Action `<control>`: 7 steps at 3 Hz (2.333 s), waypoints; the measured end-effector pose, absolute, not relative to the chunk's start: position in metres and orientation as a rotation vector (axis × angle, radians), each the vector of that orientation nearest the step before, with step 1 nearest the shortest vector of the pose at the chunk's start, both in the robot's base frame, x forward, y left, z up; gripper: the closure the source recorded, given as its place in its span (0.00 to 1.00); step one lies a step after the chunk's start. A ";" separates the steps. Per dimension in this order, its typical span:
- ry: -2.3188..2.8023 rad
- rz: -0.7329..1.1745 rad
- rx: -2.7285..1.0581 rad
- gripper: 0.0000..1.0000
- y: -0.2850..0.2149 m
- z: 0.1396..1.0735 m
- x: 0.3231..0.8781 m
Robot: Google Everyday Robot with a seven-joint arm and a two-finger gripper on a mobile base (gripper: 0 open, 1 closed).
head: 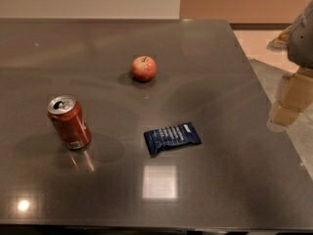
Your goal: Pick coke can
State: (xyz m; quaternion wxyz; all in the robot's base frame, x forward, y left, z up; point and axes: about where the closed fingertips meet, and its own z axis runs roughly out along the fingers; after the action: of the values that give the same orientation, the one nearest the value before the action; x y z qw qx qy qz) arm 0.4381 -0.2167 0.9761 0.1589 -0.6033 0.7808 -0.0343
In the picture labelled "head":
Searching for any red apple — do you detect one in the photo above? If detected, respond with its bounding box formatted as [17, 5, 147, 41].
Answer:
[131, 56, 157, 82]

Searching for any red coke can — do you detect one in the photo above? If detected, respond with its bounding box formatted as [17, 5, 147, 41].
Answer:
[47, 95, 91, 150]

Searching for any dark blue snack packet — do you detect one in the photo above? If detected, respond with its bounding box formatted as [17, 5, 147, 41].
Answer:
[144, 122, 201, 157]

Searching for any beige translucent gripper finger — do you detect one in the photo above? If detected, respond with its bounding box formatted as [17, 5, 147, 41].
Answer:
[269, 67, 313, 126]

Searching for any brown wall baseboard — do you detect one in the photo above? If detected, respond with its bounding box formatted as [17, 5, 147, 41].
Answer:
[230, 23, 291, 30]

